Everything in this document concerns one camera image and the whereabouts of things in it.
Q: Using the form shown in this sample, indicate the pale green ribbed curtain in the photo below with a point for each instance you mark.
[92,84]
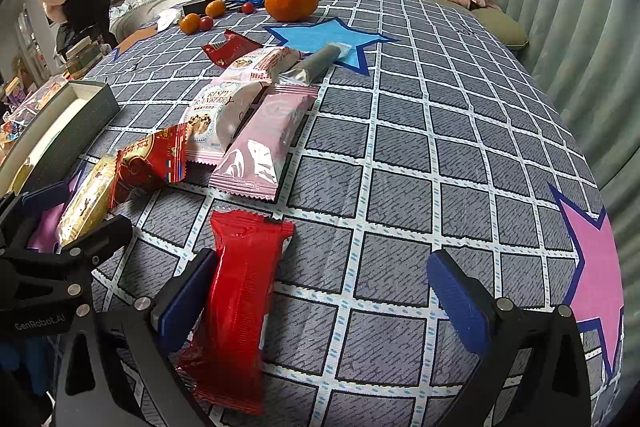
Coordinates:
[550,7]

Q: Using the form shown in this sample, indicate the cherry tomato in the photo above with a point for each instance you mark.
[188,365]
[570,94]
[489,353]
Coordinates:
[248,7]
[206,23]

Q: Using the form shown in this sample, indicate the white crumpled tissue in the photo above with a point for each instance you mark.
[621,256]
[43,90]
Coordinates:
[169,19]

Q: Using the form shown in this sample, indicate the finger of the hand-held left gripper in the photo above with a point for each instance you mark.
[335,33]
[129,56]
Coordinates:
[47,197]
[107,232]

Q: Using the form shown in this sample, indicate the large orange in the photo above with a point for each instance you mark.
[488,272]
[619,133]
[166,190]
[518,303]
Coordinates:
[291,2]

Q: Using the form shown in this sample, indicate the plain red snack packet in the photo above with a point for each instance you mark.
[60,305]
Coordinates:
[240,287]

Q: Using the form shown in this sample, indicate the grey checked star blanket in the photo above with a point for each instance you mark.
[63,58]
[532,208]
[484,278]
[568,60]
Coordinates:
[400,157]

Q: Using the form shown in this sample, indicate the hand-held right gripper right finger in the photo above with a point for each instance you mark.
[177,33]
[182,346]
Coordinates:
[457,302]

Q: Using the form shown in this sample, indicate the small orange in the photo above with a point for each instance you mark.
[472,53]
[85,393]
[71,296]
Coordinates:
[215,8]
[190,23]

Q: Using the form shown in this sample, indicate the pile of colourful snack packets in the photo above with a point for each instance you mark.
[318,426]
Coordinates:
[20,107]

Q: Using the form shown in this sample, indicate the torn red wrapper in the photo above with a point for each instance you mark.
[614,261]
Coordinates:
[235,49]

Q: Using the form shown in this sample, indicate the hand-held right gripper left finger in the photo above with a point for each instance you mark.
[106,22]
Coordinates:
[187,297]

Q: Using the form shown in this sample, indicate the yellow gold snack packet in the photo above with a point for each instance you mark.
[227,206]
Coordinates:
[87,202]

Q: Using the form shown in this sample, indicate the grey foil snack packet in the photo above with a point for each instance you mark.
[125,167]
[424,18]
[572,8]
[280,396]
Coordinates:
[315,64]

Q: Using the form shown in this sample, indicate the dark grey cardboard box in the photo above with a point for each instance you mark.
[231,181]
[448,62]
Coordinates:
[95,104]

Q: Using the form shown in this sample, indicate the stack of books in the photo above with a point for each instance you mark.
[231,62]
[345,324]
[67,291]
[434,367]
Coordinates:
[82,57]

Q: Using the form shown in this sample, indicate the pink snack packet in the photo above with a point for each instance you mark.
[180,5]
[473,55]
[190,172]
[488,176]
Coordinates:
[265,142]

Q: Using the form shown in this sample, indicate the white pink cookie packet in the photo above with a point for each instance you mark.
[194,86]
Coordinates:
[215,122]
[260,62]

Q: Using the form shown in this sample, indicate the red gold snack packet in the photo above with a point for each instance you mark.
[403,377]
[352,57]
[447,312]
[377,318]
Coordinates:
[145,164]

